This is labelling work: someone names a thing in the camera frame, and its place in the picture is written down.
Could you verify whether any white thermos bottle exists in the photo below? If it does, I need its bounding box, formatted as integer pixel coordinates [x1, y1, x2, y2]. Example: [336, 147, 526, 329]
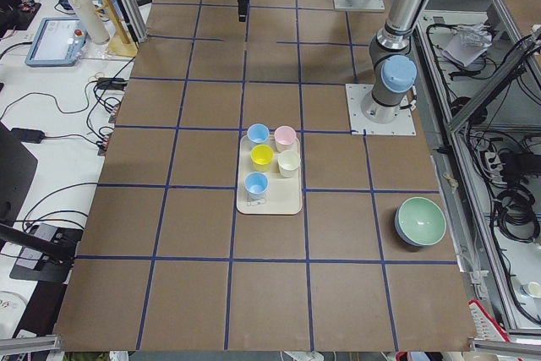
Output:
[68, 0, 110, 45]

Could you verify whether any pink plastic cup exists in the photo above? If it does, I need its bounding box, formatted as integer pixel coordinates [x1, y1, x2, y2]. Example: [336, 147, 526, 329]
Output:
[274, 125, 297, 152]

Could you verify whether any blue teach pendant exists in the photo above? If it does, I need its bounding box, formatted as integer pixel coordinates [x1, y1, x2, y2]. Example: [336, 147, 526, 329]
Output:
[25, 18, 86, 67]

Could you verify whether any green bowl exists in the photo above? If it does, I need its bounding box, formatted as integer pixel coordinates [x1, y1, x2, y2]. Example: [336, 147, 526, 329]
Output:
[398, 197, 446, 247]

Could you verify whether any cream plastic cup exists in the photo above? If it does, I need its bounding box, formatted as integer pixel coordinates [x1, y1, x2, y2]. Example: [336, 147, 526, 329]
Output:
[277, 150, 301, 178]

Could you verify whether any wooden mug tree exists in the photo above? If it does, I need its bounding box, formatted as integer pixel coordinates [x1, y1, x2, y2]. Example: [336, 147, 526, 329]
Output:
[96, 0, 138, 57]

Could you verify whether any light blue plastic cup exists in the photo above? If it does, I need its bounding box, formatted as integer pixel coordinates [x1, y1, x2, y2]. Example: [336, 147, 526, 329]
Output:
[244, 172, 269, 200]

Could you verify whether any blue bowl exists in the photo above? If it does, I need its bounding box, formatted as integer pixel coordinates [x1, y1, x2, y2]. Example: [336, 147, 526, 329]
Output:
[394, 209, 425, 247]

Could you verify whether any yellow plastic cup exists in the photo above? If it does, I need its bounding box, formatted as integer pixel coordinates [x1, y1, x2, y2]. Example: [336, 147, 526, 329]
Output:
[250, 144, 274, 172]

